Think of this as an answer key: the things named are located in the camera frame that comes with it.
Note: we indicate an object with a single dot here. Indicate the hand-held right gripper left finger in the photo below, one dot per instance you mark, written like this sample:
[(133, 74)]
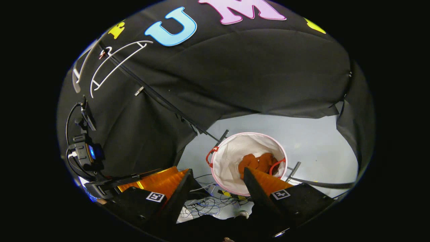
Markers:
[(178, 198)]

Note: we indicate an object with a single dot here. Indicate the white clothes hanger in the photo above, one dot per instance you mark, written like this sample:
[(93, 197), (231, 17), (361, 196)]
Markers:
[(121, 67)]

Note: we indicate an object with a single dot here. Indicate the orange ribbed knit garment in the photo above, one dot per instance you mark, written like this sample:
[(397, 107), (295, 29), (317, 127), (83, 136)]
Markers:
[(255, 163)]

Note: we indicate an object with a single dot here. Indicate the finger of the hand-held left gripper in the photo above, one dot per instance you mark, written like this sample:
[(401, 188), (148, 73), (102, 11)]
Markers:
[(111, 183)]

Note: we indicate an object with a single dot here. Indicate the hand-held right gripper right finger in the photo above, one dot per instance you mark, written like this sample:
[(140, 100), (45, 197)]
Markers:
[(258, 195)]

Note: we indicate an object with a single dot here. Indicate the metal clip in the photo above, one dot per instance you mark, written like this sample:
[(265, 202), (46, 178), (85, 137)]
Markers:
[(138, 90)]

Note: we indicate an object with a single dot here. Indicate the pink clip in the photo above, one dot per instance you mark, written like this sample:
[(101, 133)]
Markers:
[(102, 53)]

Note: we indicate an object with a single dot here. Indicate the white laundry hamper pink rim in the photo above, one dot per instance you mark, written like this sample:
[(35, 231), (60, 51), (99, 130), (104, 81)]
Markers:
[(231, 154)]

